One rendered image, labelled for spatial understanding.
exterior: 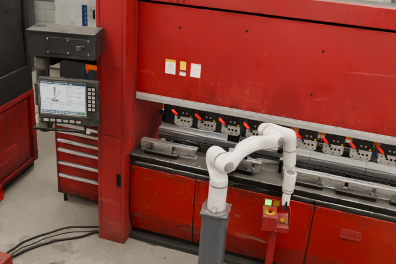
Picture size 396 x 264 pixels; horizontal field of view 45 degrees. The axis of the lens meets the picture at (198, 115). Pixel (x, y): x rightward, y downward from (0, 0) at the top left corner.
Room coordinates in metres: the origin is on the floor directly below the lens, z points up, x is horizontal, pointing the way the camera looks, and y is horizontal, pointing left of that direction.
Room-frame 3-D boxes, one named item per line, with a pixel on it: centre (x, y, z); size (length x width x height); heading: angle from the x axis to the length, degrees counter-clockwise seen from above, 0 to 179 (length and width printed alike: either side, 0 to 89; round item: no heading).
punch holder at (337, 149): (3.32, -1.05, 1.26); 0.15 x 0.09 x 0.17; 74
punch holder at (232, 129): (3.54, -0.28, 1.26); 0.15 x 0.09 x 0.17; 74
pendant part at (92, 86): (3.38, 0.97, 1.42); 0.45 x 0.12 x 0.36; 88
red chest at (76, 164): (4.28, 1.04, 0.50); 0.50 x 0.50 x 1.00; 74
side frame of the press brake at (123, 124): (3.97, 0.59, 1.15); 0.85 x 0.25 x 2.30; 164
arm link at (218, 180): (2.73, -0.15, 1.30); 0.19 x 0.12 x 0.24; 29
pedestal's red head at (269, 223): (3.04, -0.64, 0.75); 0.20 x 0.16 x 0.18; 85
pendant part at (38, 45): (3.47, 1.02, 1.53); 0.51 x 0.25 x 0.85; 88
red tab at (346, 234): (3.10, -1.24, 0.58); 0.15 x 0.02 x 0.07; 74
